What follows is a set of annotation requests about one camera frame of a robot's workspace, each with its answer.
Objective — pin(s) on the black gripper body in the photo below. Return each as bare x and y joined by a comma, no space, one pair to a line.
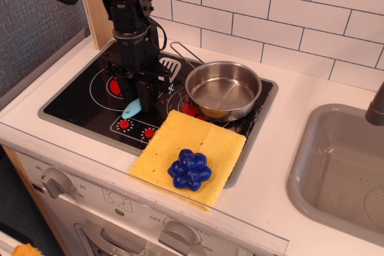
138,53

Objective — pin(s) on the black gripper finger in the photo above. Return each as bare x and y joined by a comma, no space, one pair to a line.
147,95
128,89

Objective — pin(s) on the white spatula blue handle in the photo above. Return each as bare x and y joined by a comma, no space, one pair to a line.
133,109

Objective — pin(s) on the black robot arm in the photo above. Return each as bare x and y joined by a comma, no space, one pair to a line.
128,16

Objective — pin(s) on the stainless steel pot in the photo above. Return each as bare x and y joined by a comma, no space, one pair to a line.
222,91

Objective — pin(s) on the black toy stove top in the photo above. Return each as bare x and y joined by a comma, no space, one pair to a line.
91,104

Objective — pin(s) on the yellow cloth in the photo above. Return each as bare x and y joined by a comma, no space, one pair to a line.
179,131

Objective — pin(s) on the blue plastic grapes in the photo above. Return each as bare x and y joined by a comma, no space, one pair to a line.
190,170

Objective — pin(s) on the grey timer knob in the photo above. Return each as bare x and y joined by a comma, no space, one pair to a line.
55,182

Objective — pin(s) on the grey oven knob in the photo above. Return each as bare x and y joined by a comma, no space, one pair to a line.
178,237

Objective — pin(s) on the yellow black object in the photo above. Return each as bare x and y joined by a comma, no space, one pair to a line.
26,250

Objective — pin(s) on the grey sink basin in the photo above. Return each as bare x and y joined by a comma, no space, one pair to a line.
337,174

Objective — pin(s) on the grey faucet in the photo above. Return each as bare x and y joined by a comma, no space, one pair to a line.
375,112

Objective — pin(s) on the wooden post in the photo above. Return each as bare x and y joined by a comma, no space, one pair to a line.
99,24

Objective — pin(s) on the grey oven door handle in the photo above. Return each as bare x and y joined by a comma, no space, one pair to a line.
115,240

